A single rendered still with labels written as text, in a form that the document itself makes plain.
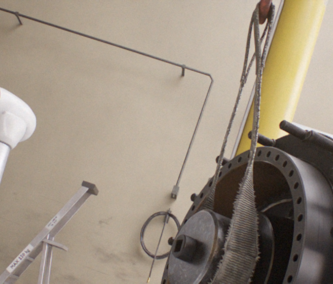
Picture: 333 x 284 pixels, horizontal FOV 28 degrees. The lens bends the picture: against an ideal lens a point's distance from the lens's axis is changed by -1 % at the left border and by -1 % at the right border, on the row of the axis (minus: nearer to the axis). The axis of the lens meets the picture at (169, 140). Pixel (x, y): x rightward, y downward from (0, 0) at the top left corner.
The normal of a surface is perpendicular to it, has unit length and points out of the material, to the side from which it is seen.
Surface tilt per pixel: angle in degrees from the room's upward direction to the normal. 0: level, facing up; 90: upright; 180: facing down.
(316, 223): 68
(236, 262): 90
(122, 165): 90
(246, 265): 90
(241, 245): 81
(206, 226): 90
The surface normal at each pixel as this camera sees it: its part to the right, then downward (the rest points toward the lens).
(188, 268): -0.85, -0.39
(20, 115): 0.79, 0.00
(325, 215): 0.52, -0.51
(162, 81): 0.00, -0.26
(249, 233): 0.47, -0.24
